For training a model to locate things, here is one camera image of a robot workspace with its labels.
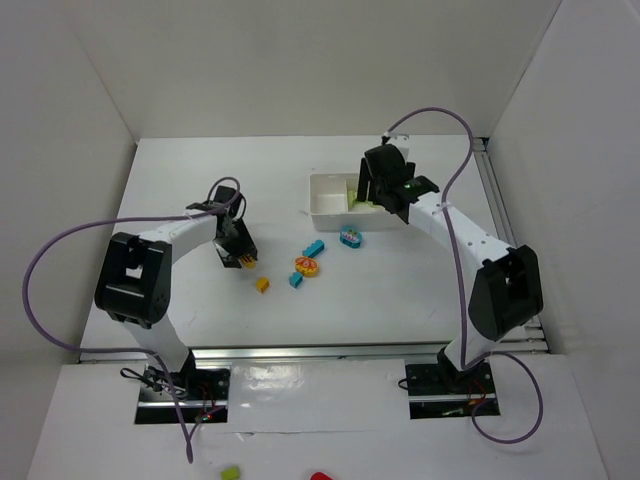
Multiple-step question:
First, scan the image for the white three-compartment tray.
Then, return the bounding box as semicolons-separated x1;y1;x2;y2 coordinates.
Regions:
309;173;403;232

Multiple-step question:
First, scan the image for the yellow striped bee lego brick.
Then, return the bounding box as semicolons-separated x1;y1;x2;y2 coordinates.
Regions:
239;255;257;269

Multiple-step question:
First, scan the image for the teal frog lego brick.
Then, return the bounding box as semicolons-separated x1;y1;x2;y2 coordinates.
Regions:
339;226;362;249

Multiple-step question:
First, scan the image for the red object foreground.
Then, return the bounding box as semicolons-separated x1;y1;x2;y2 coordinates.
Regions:
310;471;333;480

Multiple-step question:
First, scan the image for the lime green lego brick bottom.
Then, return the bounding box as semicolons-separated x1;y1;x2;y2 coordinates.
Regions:
347;190;379;211

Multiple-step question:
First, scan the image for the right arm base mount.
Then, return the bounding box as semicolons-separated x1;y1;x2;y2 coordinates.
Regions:
397;354;500;420

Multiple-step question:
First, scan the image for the small orange lego brick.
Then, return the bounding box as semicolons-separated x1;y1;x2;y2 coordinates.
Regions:
255;277;270;293

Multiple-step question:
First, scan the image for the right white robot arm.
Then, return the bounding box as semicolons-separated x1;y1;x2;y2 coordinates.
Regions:
357;143;544;374

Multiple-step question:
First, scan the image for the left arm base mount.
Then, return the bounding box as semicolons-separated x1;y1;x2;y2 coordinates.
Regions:
120;367;231;425

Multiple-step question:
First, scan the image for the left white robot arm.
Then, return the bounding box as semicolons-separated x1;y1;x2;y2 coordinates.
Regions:
94;185;258;378

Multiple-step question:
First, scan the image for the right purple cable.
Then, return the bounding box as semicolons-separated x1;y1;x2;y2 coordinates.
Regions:
382;106;544;445

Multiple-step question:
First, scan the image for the green lego brick foreground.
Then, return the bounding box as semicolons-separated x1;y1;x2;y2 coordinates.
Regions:
220;465;241;480

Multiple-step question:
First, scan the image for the teal long lego brick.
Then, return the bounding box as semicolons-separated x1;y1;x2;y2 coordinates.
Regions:
302;239;325;259

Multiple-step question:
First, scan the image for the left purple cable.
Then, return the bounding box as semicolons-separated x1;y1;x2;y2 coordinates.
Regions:
22;175;247;464

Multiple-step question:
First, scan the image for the purple cable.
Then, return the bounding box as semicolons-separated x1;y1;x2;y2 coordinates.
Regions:
382;106;544;445
22;175;247;464

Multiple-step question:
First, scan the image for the small teal lego brick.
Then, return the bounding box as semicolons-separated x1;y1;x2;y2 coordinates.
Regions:
289;272;304;289

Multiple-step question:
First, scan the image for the orange butterfly lego brick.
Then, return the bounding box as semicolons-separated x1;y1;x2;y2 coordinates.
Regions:
294;256;319;278

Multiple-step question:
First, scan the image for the aluminium rail front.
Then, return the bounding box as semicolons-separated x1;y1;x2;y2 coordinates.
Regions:
79;338;549;363

